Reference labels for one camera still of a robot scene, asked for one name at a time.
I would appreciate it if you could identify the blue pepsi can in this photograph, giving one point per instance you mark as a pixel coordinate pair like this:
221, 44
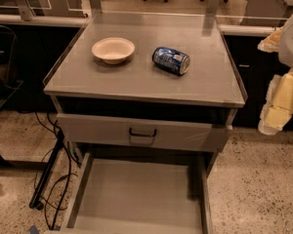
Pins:
171, 60

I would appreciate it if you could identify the black drawer handle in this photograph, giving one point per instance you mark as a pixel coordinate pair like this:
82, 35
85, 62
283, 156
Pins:
149, 135

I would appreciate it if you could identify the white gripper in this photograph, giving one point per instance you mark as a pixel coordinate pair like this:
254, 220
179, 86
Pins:
292, 44

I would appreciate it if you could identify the black stand leg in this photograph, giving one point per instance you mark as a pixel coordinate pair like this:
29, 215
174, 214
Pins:
35, 202

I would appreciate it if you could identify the dark chair at left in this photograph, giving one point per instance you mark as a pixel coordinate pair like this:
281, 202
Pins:
9, 83

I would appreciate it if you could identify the grey drawer cabinet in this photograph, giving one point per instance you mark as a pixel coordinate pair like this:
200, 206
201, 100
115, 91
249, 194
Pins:
210, 92

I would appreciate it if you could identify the white paper bowl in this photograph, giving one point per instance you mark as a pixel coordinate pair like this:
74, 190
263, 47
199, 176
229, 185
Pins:
113, 50

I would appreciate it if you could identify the open grey middle drawer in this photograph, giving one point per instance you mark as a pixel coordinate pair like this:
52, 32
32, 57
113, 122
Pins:
140, 195

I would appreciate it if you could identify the grey top drawer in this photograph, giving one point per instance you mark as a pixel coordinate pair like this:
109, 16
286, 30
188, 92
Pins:
170, 134

